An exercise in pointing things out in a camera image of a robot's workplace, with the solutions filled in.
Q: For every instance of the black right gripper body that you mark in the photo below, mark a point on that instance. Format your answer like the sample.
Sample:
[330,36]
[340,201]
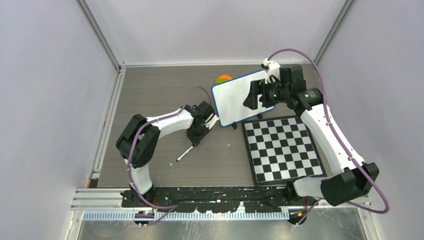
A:
[272,93]

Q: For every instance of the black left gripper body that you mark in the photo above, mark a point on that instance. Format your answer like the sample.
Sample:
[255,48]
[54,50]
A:
[200,132]

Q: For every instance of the black white marker pen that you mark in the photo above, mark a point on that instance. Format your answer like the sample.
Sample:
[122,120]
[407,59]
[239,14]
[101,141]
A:
[184,154]

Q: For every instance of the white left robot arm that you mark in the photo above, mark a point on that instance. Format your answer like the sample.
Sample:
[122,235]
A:
[138,141]

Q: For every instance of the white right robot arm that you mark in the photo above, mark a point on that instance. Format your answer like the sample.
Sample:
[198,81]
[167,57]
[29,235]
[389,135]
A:
[352,177]

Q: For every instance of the blue framed whiteboard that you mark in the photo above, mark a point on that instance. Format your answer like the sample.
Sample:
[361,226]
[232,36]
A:
[229,97]

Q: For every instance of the orange green round object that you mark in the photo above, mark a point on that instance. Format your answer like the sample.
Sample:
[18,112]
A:
[222,79]

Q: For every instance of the black white checkerboard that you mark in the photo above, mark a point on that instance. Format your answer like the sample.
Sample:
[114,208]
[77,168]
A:
[280,149]

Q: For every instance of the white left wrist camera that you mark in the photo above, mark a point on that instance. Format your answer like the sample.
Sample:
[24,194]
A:
[211,121]

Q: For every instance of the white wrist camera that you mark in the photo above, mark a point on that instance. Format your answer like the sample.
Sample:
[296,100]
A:
[272,69]
[211,121]

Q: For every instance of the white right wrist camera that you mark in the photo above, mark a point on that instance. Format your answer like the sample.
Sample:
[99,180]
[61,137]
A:
[272,69]

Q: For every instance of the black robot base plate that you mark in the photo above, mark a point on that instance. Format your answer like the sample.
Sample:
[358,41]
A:
[254,199]

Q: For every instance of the aluminium left frame post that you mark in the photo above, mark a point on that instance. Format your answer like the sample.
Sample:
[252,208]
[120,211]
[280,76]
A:
[95,19]

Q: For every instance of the aluminium frame post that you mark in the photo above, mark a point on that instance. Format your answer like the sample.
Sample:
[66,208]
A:
[95,19]
[339,20]

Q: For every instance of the aluminium right frame post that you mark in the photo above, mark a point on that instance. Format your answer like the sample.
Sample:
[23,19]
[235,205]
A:
[339,20]

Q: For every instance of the aluminium front frame rail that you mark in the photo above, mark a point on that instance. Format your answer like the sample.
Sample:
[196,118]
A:
[120,204]

